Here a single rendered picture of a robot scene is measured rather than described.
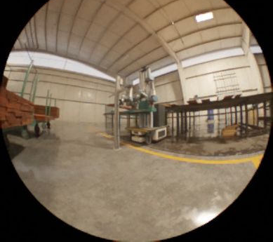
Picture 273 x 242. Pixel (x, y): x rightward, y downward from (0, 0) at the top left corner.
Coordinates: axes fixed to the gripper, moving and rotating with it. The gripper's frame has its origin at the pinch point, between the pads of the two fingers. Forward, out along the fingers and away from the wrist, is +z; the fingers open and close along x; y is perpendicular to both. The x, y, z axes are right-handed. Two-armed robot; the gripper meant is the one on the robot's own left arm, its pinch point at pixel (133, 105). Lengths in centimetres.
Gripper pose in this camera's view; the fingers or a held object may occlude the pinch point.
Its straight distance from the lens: 146.8
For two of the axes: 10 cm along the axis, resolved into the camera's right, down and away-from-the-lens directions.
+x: 6.1, 0.1, -7.9
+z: -3.8, 8.8, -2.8
